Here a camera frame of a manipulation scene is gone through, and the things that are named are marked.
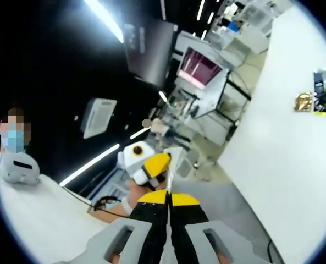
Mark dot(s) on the grey chest-worn device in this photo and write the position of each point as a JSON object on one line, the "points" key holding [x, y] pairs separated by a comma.
{"points": [[17, 167]]}

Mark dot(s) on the gold foil skincare sachet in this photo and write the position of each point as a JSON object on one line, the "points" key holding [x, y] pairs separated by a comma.
{"points": [[303, 101]]}

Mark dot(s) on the computer monitor purple screen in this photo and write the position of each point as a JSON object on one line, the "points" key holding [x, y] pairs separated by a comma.
{"points": [[201, 66]]}

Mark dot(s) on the long ceiling light strip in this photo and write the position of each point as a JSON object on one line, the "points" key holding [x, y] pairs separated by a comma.
{"points": [[105, 19]]}

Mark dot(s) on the ceiling air conditioner unit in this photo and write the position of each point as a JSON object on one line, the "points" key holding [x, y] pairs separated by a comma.
{"points": [[99, 118]]}

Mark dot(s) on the grey mesh office chair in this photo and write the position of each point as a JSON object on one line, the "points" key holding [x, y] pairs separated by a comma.
{"points": [[228, 209]]}

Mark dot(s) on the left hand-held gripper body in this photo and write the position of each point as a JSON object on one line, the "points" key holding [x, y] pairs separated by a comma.
{"points": [[129, 162]]}

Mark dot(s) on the white wristband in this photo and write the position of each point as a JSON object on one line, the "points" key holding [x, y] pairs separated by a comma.
{"points": [[127, 205]]}

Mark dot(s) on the person's left hand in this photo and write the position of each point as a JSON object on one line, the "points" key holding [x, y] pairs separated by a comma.
{"points": [[139, 193]]}

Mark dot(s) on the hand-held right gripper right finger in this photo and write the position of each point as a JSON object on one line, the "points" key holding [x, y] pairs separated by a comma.
{"points": [[190, 217]]}

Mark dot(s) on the person's white shirt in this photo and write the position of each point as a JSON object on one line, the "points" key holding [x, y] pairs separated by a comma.
{"points": [[41, 220]]}

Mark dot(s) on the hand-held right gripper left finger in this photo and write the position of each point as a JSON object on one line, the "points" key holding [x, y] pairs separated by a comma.
{"points": [[124, 233]]}

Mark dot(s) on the white monitor desk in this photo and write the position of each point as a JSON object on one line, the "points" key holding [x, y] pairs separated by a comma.
{"points": [[215, 93]]}

